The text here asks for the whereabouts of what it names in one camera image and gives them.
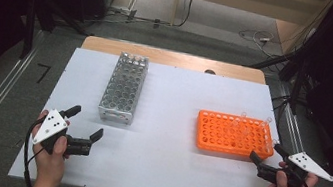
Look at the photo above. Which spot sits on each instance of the beige wooden frame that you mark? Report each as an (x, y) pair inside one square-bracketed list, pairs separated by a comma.
[(236, 3)]

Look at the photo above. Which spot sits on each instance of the person's left hand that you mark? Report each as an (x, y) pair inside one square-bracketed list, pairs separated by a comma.
[(49, 166)]

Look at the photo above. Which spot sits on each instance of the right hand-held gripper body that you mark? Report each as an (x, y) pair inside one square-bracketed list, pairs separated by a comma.
[(310, 165)]

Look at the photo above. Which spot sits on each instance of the orange plastic test tube rack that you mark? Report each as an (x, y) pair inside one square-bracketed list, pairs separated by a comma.
[(223, 148)]

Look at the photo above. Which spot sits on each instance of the silver metal test tube rack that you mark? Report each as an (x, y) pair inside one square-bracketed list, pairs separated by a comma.
[(122, 90)]

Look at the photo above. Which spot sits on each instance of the wooden table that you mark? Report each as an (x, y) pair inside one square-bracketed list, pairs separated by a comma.
[(173, 58)]

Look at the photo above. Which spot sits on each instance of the power strip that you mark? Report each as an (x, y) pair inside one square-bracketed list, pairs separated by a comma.
[(122, 10)]

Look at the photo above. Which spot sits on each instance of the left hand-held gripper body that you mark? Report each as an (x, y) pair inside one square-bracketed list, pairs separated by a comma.
[(49, 127)]

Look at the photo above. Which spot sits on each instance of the black metal stand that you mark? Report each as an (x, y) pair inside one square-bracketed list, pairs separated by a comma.
[(28, 34), (296, 90)]

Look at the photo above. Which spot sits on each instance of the dark round table grommet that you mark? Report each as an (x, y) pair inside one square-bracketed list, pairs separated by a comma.
[(210, 71)]

